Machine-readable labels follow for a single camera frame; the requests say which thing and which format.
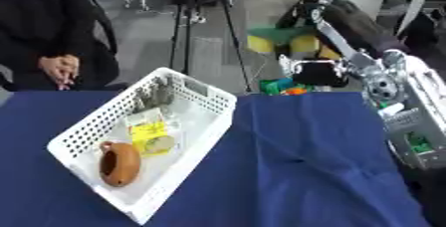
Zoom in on black backpack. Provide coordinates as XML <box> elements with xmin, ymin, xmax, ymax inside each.
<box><xmin>273</xmin><ymin>0</ymin><xmax>411</xmax><ymax>60</ymax></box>

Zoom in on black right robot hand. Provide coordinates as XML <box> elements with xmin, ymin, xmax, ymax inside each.
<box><xmin>277</xmin><ymin>0</ymin><xmax>375</xmax><ymax>89</ymax></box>

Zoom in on person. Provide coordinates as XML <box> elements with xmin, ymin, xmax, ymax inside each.
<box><xmin>0</xmin><ymin>0</ymin><xmax>122</xmax><ymax>93</ymax></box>

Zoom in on black chair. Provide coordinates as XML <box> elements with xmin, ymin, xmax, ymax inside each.
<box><xmin>80</xmin><ymin>0</ymin><xmax>131</xmax><ymax>92</ymax></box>

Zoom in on yellow snack packet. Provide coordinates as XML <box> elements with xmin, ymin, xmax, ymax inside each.
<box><xmin>125</xmin><ymin>107</ymin><xmax>178</xmax><ymax>156</ymax></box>

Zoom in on white perforated plastic basket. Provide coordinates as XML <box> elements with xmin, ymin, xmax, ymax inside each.
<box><xmin>45</xmin><ymin>67</ymin><xmax>239</xmax><ymax>226</ymax></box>

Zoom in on orange toy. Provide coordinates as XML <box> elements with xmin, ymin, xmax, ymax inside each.
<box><xmin>280</xmin><ymin>86</ymin><xmax>311</xmax><ymax>97</ymax></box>

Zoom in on green toy block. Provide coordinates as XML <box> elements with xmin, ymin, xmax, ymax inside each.
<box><xmin>258</xmin><ymin>78</ymin><xmax>297</xmax><ymax>97</ymax></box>

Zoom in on person's left hand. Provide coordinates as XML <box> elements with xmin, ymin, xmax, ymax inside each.
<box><xmin>57</xmin><ymin>54</ymin><xmax>83</xmax><ymax>92</ymax></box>

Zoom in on black camera tripod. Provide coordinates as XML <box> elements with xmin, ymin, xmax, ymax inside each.
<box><xmin>167</xmin><ymin>0</ymin><xmax>255</xmax><ymax>94</ymax></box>

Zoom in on person's right hand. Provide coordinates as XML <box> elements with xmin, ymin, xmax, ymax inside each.
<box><xmin>36</xmin><ymin>55</ymin><xmax>67</xmax><ymax>87</ymax></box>

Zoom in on green and yellow stool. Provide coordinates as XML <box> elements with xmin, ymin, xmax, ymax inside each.
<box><xmin>245</xmin><ymin>26</ymin><xmax>343</xmax><ymax>62</ymax></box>

